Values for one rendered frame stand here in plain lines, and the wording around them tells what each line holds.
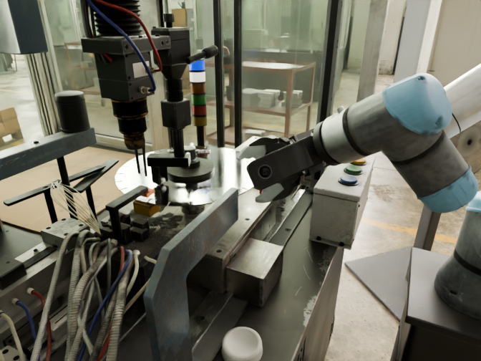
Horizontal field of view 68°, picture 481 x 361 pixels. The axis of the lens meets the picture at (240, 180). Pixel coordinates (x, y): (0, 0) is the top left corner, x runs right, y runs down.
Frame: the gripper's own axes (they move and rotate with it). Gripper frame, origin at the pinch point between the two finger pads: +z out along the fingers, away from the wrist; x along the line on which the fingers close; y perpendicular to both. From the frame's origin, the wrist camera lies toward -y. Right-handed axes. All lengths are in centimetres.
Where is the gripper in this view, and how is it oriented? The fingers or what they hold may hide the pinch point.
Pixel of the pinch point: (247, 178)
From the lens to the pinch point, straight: 67.7
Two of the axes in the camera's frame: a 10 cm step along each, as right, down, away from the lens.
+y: 7.1, -3.0, 6.3
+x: -3.9, -9.2, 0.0
